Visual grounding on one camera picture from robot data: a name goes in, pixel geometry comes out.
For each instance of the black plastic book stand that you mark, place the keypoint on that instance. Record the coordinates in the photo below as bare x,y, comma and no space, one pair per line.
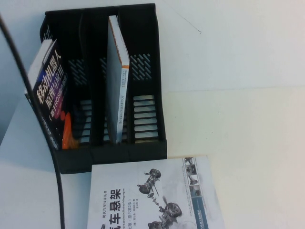
145,35

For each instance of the white orange ROS2 book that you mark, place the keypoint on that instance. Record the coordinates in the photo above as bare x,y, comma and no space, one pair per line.
114,95

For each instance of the dark mobile robot book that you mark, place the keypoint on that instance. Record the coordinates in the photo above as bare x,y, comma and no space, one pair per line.
52,78

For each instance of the white car suspension book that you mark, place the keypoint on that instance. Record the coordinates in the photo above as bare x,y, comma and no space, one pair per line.
143,190

